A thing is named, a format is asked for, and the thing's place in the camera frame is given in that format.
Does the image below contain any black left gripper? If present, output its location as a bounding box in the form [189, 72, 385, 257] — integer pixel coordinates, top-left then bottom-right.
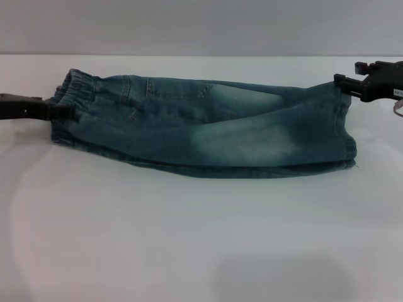
[0, 92, 77, 121]

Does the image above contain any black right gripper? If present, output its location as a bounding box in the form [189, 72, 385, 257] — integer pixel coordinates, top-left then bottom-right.
[333, 60, 403, 103]

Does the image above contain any blue denim shorts cartoon print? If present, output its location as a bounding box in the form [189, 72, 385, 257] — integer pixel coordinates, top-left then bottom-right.
[50, 68, 358, 179]

